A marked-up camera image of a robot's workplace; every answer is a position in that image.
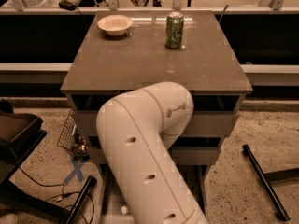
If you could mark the blue tape cross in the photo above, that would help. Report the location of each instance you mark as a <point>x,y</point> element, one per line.
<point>76,172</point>

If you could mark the green soda can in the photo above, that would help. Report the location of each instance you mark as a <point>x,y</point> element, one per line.
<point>174,30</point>

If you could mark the dark tray on stand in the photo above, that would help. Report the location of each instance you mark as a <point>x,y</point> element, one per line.
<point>15,131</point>

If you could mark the metal railing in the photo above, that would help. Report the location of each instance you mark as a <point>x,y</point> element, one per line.
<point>149,3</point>

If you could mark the white paper bowl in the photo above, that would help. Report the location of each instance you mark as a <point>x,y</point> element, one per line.
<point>115,25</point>

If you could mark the black stand leg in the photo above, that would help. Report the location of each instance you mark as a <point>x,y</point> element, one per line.
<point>281,212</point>
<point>90,182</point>

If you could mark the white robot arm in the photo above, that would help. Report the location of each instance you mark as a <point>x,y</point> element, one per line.
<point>135,130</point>

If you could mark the top drawer front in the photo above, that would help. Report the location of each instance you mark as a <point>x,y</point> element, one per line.
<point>202,124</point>

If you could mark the wire mesh basket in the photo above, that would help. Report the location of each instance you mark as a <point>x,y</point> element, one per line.
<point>67,136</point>

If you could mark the middle drawer front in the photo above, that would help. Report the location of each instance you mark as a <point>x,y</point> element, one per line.
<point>199,156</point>

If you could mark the black stand leg left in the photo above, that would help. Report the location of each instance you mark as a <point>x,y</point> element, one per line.
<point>90,182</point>

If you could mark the open bottom drawer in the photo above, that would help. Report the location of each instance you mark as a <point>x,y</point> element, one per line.
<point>111,200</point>

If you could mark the black power adapter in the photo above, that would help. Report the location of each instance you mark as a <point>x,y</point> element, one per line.
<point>67,5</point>

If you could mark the black stand leg right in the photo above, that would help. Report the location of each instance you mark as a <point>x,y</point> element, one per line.
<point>281,212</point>

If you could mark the grey drawer cabinet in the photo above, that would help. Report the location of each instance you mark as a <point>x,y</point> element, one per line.
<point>205,64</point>

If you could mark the clear plastic water bottle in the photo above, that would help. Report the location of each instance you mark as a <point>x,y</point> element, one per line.
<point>124,210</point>

